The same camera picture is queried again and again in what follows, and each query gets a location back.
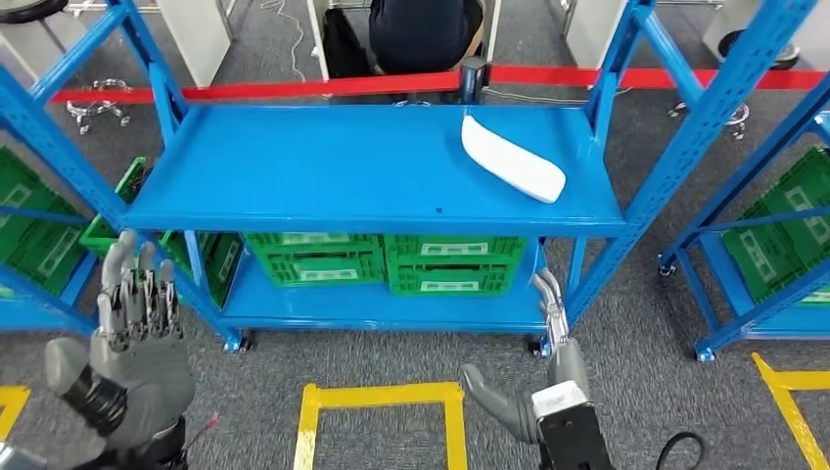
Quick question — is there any white curved plastic part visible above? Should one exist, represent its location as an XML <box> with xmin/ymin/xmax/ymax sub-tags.
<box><xmin>461</xmin><ymin>113</ymin><xmax>568</xmax><ymax>205</ymax></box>

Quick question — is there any yellow floor tape square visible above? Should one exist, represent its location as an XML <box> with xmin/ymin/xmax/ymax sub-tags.
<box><xmin>752</xmin><ymin>352</ymin><xmax>830</xmax><ymax>470</ymax></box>
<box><xmin>293</xmin><ymin>381</ymin><xmax>470</xmax><ymax>470</ymax></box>

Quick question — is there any person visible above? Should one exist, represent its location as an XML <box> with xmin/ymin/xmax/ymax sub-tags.
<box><xmin>368</xmin><ymin>0</ymin><xmax>486</xmax><ymax>76</ymax></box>

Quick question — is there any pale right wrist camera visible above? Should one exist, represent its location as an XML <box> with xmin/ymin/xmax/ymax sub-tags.
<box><xmin>531</xmin><ymin>380</ymin><xmax>616</xmax><ymax>470</ymax></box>

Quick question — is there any red barrier belt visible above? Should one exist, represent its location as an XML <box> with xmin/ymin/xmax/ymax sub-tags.
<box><xmin>50</xmin><ymin>65</ymin><xmax>828</xmax><ymax>107</ymax></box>

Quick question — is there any black backpack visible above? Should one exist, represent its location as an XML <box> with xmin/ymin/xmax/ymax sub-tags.
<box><xmin>322</xmin><ymin>7</ymin><xmax>379</xmax><ymax>81</ymax></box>

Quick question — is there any black barrier post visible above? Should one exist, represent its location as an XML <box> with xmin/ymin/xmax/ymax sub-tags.
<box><xmin>458</xmin><ymin>56</ymin><xmax>489</xmax><ymax>106</ymax></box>

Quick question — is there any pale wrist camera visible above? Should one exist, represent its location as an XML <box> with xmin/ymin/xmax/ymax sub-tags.
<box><xmin>0</xmin><ymin>443</ymin><xmax>48</xmax><ymax>470</ymax></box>
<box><xmin>531</xmin><ymin>380</ymin><xmax>616</xmax><ymax>470</ymax></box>

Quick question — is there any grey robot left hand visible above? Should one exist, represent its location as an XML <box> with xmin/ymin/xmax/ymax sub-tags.
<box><xmin>43</xmin><ymin>230</ymin><xmax>196</xmax><ymax>453</ymax></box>

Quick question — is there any red tipped thin wire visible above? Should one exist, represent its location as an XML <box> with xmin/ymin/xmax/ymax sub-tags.
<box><xmin>184</xmin><ymin>412</ymin><xmax>222</xmax><ymax>450</ymax></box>

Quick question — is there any green plastic crate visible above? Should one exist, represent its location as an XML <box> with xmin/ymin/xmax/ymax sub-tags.
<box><xmin>257</xmin><ymin>248</ymin><xmax>389</xmax><ymax>289</ymax></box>
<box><xmin>388</xmin><ymin>258</ymin><xmax>522</xmax><ymax>299</ymax></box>
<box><xmin>78</xmin><ymin>157</ymin><xmax>246</xmax><ymax>310</ymax></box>
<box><xmin>243</xmin><ymin>232</ymin><xmax>384</xmax><ymax>253</ymax></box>
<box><xmin>384</xmin><ymin>234</ymin><xmax>528</xmax><ymax>264</ymax></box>
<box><xmin>719</xmin><ymin>145</ymin><xmax>830</xmax><ymax>307</ymax></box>
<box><xmin>0</xmin><ymin>145</ymin><xmax>90</xmax><ymax>301</ymax></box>

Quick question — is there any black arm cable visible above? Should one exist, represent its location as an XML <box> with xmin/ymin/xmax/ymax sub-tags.
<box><xmin>655</xmin><ymin>432</ymin><xmax>708</xmax><ymax>470</ymax></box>

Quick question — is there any grey floor cable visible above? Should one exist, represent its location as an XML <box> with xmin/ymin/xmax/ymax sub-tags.
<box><xmin>482</xmin><ymin>85</ymin><xmax>635</xmax><ymax>107</ymax></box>

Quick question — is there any white floor cable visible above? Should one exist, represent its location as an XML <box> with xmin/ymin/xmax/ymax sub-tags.
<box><xmin>258</xmin><ymin>0</ymin><xmax>320</xmax><ymax>85</ymax></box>

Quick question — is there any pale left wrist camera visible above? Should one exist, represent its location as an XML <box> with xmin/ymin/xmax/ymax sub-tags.
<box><xmin>0</xmin><ymin>443</ymin><xmax>48</xmax><ymax>470</ymax></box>

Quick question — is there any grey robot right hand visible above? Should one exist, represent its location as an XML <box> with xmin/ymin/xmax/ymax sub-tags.
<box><xmin>460</xmin><ymin>267</ymin><xmax>592</xmax><ymax>446</ymax></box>

